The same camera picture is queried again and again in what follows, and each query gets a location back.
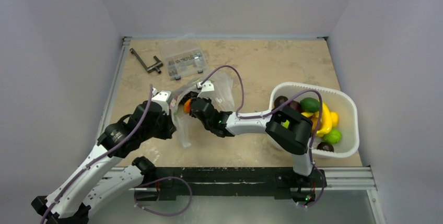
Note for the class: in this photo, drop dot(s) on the dark red fake fruit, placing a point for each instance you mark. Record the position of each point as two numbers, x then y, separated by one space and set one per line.
293 104

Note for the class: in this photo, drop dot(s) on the white plastic basket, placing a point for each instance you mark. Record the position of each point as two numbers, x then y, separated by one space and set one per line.
336 101

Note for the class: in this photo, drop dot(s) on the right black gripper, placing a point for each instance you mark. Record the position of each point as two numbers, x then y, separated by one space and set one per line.
196 106

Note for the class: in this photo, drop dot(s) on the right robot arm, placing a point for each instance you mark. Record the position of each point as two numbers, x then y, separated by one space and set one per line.
286 126

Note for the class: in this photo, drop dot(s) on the orange fake fruit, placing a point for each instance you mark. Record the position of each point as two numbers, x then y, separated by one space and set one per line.
187 106

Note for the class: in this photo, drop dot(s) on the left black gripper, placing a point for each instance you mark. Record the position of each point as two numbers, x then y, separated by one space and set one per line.
170 127

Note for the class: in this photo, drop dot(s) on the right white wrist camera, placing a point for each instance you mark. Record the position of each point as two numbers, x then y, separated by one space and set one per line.
205 89

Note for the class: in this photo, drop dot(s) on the yellow fake lemon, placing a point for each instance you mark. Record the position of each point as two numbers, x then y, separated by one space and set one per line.
334 119

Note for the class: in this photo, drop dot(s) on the yellow fake banana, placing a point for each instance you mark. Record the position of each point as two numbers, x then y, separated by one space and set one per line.
323 125

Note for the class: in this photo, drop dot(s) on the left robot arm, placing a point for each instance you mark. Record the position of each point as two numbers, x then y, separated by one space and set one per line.
82 194

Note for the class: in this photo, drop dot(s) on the clear plastic bag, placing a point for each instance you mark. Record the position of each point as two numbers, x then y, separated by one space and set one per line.
222 99

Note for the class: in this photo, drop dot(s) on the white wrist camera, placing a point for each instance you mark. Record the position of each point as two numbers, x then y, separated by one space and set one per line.
205 89
163 99

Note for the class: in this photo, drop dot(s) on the light green fake apple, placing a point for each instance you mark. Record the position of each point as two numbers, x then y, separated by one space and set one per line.
333 137

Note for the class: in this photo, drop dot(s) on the clear plastic screw box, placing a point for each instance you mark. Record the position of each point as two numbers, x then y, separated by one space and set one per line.
183 57

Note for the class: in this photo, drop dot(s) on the dark fake grapes in bag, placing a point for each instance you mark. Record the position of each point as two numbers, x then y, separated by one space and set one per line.
190 95

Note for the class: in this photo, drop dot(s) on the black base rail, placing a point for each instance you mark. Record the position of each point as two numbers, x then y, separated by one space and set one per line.
277 182

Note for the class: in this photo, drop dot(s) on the dark green fake avocado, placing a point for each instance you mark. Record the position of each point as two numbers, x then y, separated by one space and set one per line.
310 105

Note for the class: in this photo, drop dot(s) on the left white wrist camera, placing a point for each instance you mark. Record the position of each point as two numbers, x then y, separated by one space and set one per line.
163 99

